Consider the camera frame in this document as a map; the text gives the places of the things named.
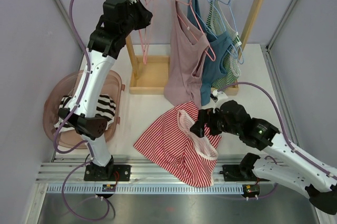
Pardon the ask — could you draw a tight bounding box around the green white striped tank top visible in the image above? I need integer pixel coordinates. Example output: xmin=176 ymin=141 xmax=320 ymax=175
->
xmin=206 ymin=0 xmax=244 ymax=89

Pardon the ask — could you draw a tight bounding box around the black white striped tank top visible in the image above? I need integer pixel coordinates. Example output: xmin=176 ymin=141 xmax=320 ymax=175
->
xmin=54 ymin=95 xmax=116 ymax=133

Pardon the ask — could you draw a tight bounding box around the light blue wire hanger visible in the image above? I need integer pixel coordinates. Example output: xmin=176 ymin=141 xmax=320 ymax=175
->
xmin=206 ymin=0 xmax=245 ymax=65
xmin=185 ymin=0 xmax=242 ymax=60

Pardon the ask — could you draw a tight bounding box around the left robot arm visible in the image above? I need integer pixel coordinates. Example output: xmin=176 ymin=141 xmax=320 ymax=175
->
xmin=58 ymin=0 xmax=153 ymax=181

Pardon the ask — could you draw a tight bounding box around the wooden clothes rack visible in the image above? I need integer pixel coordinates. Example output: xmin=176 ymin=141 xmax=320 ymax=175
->
xmin=107 ymin=0 xmax=273 ymax=96

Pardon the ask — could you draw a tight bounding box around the translucent pink plastic basin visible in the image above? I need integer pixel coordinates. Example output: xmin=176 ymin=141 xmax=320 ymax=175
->
xmin=43 ymin=70 xmax=125 ymax=148

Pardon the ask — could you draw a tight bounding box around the dusty pink tank top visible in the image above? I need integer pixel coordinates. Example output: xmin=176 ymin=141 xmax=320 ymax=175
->
xmin=164 ymin=0 xmax=209 ymax=108

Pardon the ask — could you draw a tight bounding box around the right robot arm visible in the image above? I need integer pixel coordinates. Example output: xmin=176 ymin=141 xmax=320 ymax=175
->
xmin=190 ymin=100 xmax=336 ymax=215

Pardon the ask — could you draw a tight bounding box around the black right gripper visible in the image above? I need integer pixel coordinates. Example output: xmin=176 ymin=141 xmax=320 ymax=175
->
xmin=190 ymin=107 xmax=241 ymax=137

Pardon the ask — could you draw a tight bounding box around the teal blue tank top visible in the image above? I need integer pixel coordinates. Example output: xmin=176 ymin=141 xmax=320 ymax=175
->
xmin=187 ymin=0 xmax=232 ymax=106

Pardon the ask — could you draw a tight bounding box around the white slotted cable duct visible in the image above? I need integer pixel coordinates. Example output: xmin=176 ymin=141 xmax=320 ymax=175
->
xmin=47 ymin=184 xmax=243 ymax=195

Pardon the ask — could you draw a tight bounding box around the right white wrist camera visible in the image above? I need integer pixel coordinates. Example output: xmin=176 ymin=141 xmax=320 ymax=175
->
xmin=210 ymin=89 xmax=228 ymax=110

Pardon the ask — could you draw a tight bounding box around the aluminium mounting rail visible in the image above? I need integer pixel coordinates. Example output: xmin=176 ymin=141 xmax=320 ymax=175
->
xmin=35 ymin=154 xmax=244 ymax=186

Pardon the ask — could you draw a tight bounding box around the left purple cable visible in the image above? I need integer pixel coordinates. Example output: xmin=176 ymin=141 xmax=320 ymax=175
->
xmin=52 ymin=0 xmax=116 ymax=221

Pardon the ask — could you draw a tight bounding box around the red white striped tank top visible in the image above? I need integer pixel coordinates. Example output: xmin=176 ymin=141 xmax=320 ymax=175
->
xmin=134 ymin=101 xmax=222 ymax=188

